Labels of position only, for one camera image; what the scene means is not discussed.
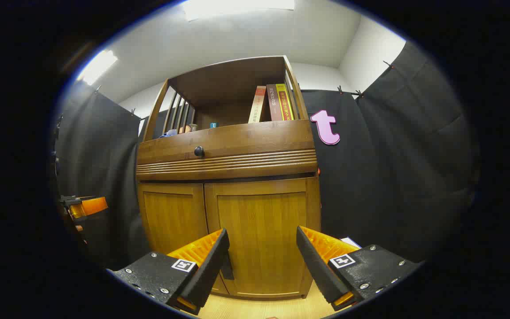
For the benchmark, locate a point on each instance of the blue and white book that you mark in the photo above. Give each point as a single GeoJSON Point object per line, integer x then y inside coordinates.
{"type": "Point", "coordinates": [351, 242]}

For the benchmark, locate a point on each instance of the wooden cabinet door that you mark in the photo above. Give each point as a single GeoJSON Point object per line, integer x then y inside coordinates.
{"type": "Point", "coordinates": [171, 217]}
{"type": "Point", "coordinates": [261, 221]}

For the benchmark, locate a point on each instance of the small orange object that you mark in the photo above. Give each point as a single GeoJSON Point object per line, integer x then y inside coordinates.
{"type": "Point", "coordinates": [184, 129]}

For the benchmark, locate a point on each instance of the black backdrop cloth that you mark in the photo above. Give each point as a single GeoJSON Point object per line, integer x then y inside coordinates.
{"type": "Point", "coordinates": [392, 177]}

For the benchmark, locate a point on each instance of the dark brown book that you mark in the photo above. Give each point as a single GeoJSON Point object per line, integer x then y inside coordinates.
{"type": "Point", "coordinates": [273, 104]}

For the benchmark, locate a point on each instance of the ceiling light panel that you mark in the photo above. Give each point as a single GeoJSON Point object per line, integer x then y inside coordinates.
{"type": "Point", "coordinates": [237, 8]}
{"type": "Point", "coordinates": [97, 66]}

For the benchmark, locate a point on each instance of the yellow and red book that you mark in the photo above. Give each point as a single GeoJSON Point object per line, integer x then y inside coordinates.
{"type": "Point", "coordinates": [285, 104]}

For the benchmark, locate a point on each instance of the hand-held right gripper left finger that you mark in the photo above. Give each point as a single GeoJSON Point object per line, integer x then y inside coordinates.
{"type": "Point", "coordinates": [210, 261]}

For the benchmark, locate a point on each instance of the wooden double-door shoe cabinet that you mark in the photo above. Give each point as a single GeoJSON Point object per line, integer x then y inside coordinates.
{"type": "Point", "coordinates": [246, 137]}

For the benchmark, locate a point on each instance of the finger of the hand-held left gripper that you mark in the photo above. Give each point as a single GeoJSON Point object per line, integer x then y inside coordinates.
{"type": "Point", "coordinates": [93, 206]}

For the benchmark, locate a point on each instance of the black drawer knob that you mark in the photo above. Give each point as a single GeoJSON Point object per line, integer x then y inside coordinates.
{"type": "Point", "coordinates": [198, 151]}

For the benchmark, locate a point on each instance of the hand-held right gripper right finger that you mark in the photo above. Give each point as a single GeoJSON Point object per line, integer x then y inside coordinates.
{"type": "Point", "coordinates": [314, 261]}

